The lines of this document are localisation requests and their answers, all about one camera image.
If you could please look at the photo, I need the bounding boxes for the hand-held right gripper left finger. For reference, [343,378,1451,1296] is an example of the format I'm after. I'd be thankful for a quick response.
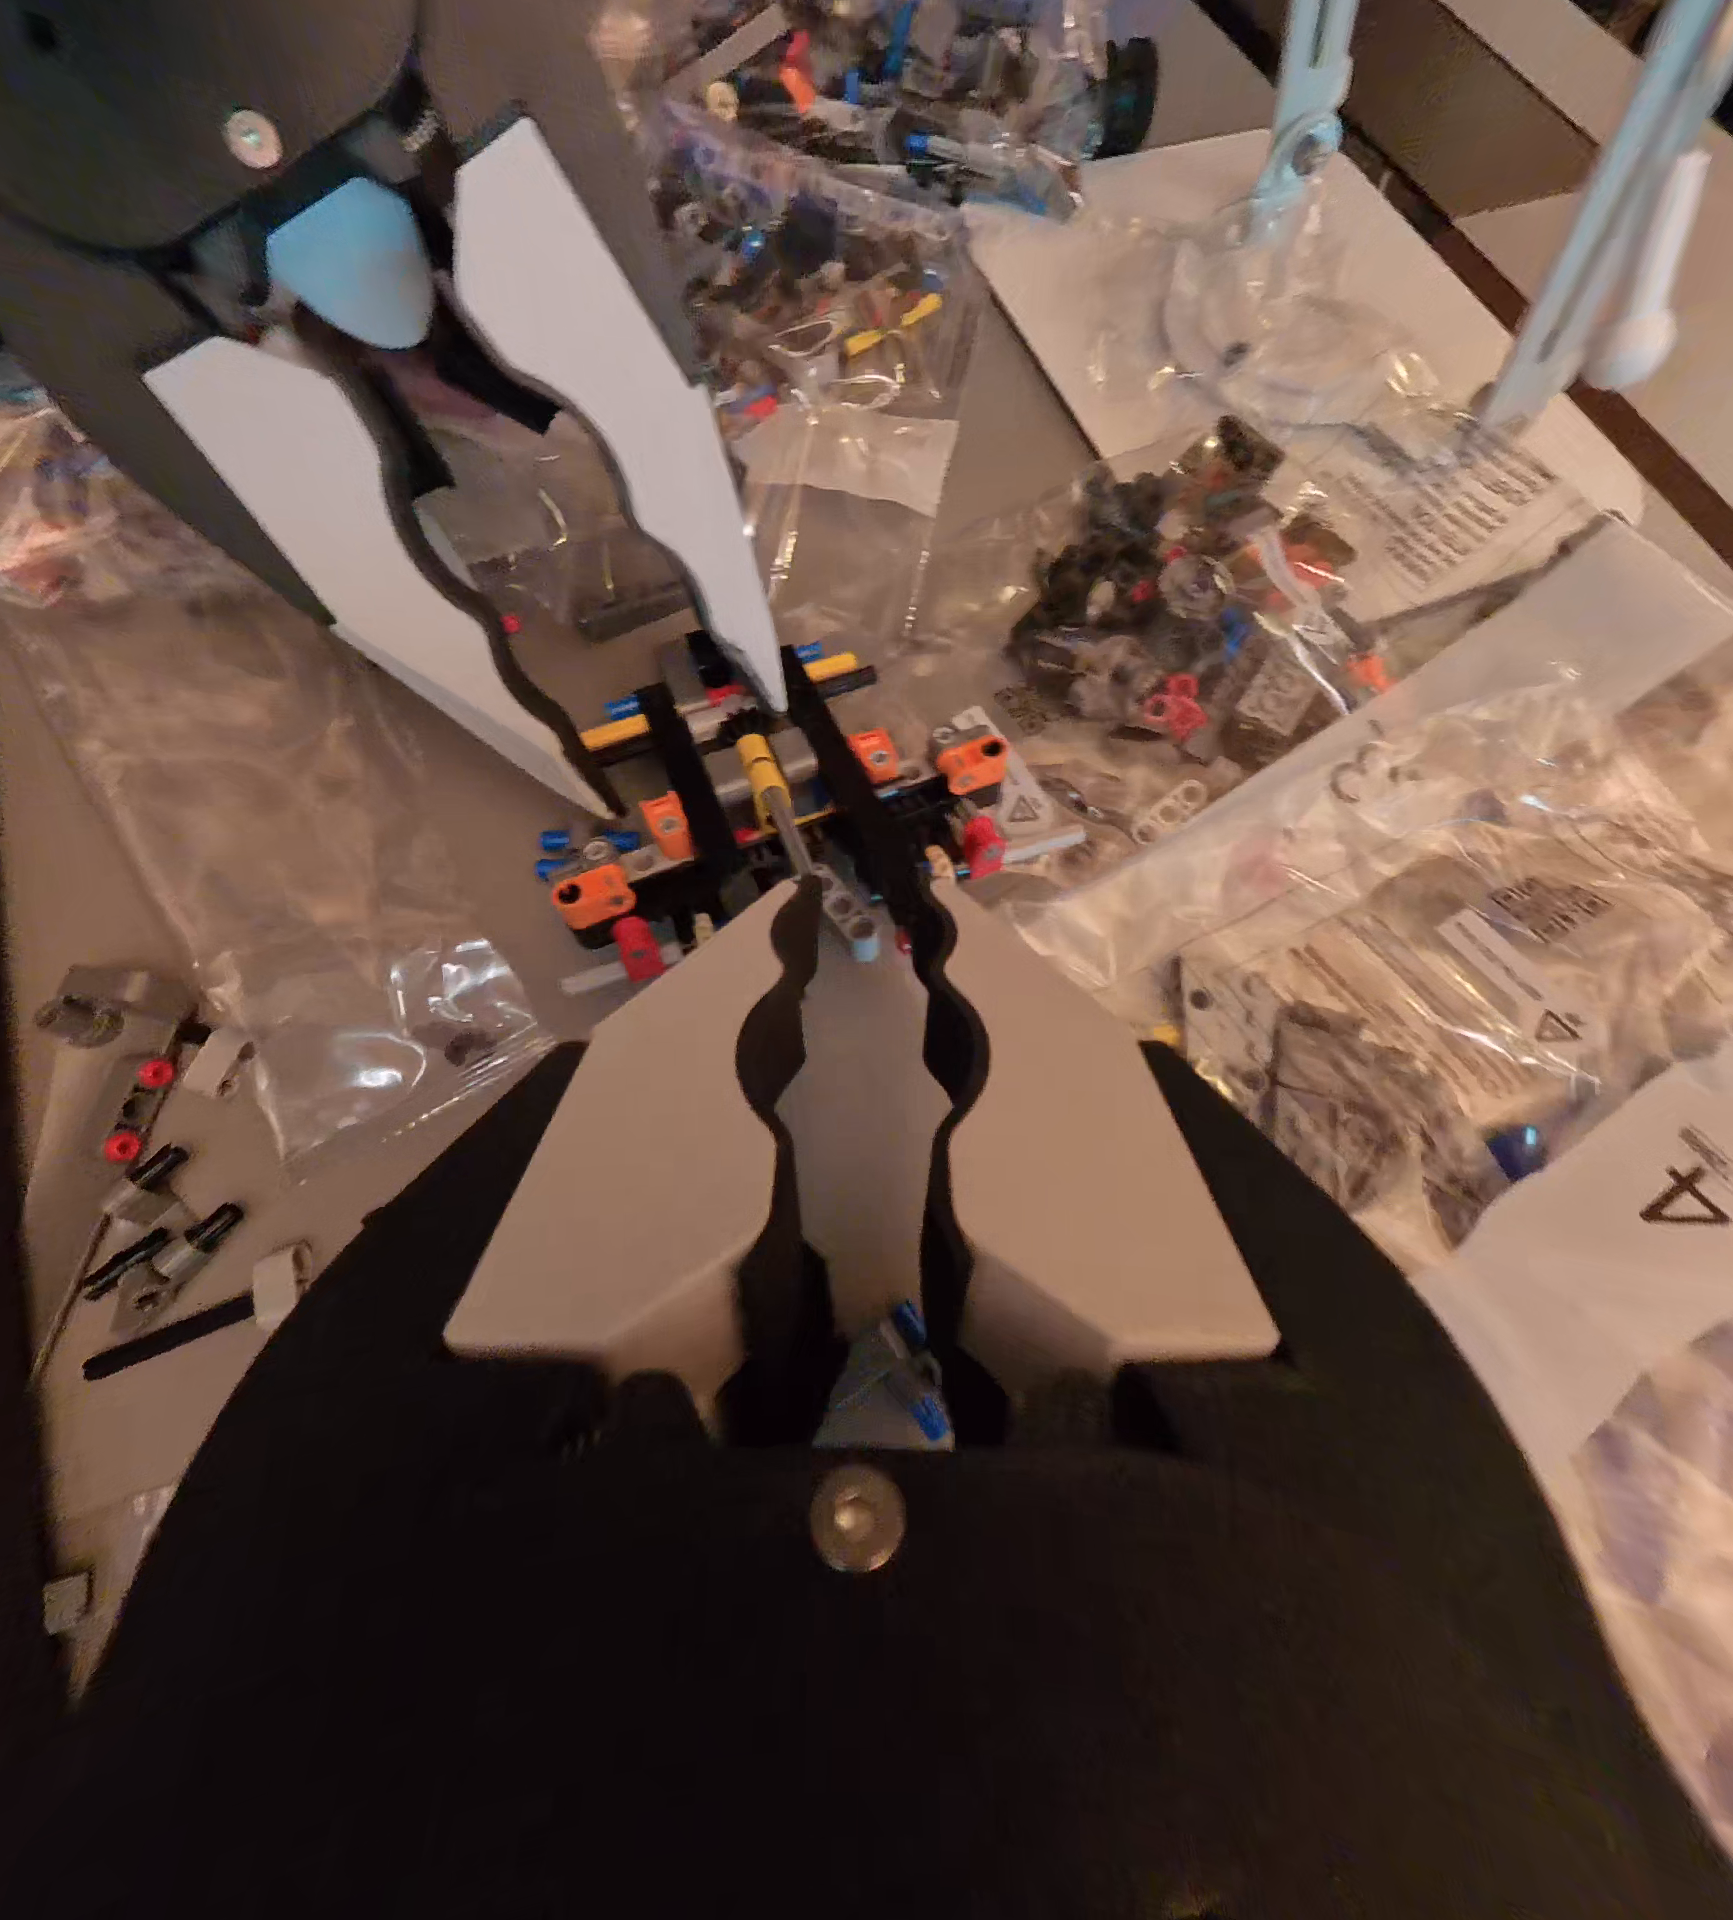
[439,875,829,1444]

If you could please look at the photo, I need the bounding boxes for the small clear bag of lego parts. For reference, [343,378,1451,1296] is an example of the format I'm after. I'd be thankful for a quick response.
[0,367,298,632]

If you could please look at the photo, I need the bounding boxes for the metal booklet stand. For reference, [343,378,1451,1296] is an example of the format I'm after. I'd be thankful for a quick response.
[1225,0,1733,439]

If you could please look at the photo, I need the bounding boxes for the white paper sheet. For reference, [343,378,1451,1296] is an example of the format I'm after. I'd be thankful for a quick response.
[959,126,1655,511]

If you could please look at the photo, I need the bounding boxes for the striped clear bag of lego parts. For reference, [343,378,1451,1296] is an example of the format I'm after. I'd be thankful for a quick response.
[639,0,1165,224]

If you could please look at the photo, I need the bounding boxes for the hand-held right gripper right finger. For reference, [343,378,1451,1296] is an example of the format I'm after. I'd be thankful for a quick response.
[909,875,1283,1444]

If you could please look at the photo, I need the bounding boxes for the large labelled bag of lego parts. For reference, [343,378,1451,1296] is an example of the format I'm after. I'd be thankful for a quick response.
[1013,509,1733,1914]

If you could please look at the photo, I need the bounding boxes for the flat empty clear bag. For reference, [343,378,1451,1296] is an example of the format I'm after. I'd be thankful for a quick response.
[0,569,556,1174]

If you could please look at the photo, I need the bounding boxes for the black lego tire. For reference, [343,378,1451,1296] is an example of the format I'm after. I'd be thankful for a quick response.
[1094,32,1165,156]

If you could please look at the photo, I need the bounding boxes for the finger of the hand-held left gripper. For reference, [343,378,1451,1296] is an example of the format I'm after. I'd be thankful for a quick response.
[142,337,628,822]
[451,114,794,717]

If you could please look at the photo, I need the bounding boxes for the scattered loose lego pieces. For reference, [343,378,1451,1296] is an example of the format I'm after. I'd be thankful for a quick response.
[30,960,324,1385]

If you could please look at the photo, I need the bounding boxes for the small lego piece blue pins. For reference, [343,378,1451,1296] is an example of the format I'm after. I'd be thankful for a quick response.
[833,1298,958,1449]

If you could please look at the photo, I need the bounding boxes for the multicolour lego assembly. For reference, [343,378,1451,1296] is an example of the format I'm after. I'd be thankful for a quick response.
[535,634,1096,994]

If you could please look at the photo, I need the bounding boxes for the clear bag of black lego parts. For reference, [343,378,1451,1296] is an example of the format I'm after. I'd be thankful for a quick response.
[1004,417,1655,755]

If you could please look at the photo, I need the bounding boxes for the clear bag with white disc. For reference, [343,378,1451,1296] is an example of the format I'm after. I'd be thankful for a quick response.
[1091,225,1445,439]

